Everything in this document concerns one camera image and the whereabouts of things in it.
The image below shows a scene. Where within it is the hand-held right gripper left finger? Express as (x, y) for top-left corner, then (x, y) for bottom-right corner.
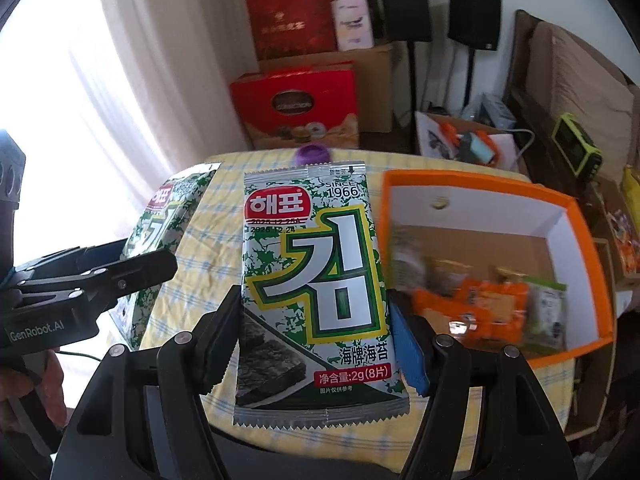
(65, 285), (243, 480)

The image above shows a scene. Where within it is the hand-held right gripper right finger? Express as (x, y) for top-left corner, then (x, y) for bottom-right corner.
(389, 292), (581, 480)

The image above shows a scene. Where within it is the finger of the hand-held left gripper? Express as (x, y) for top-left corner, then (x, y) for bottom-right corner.
(17, 251), (179, 322)
(15, 241), (129, 284)

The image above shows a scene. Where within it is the green white seaweed packet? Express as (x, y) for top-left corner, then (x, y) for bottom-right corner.
(392, 225), (431, 293)
(110, 162), (223, 351)
(232, 161), (411, 428)

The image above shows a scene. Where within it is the orange snack packet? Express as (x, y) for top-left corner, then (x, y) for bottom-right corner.
(452, 280), (531, 356)
(411, 287), (476, 332)

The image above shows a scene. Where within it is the green packet with white label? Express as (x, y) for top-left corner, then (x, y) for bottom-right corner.
(524, 280), (568, 353)

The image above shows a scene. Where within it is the orange cardboard box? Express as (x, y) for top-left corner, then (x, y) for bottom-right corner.
(376, 170), (615, 361)

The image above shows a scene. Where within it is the person's left hand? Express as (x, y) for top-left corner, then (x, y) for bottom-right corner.
(0, 350), (67, 432)

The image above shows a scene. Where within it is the yellow checked tablecloth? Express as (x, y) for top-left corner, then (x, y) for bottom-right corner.
(107, 149), (576, 471)

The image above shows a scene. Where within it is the white curtain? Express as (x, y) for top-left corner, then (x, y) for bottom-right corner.
(30, 0), (256, 196)

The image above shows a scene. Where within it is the purple capped drink pouch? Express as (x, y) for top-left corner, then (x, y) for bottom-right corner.
(295, 144), (332, 166)

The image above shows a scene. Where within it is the open cardboard box with flaps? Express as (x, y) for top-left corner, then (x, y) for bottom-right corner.
(414, 110), (528, 173)

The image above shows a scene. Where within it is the orange teal device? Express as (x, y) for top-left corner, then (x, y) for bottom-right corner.
(440, 122), (501, 166)

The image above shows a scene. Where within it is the red gift box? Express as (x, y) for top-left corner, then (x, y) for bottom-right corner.
(230, 62), (361, 151)

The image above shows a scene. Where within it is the cardboard box of candies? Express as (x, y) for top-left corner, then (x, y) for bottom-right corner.
(582, 180), (640, 291)

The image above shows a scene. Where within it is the white grey appliance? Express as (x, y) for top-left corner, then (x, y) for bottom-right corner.
(480, 92), (518, 128)

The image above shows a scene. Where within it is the large brown cardboard box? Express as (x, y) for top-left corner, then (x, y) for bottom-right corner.
(257, 42), (396, 133)

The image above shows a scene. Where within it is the green black radio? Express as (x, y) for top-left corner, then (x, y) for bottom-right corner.
(551, 112), (603, 180)

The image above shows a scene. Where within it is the brown sofa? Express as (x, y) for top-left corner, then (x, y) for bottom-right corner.
(502, 9), (640, 201)

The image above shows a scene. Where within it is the yellow plastic bag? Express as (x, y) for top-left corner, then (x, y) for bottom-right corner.
(620, 165), (640, 202)

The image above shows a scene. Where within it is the red gift bag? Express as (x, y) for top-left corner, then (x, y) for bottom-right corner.
(244, 0), (338, 63)

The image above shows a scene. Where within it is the large tan cushion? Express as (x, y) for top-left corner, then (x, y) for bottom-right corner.
(530, 22), (636, 156)

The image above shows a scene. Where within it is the black speaker on stand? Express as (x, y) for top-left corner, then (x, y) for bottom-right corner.
(376, 0), (433, 127)
(447, 0), (502, 107)

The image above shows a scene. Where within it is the white cable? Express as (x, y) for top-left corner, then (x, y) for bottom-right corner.
(500, 127), (536, 162)

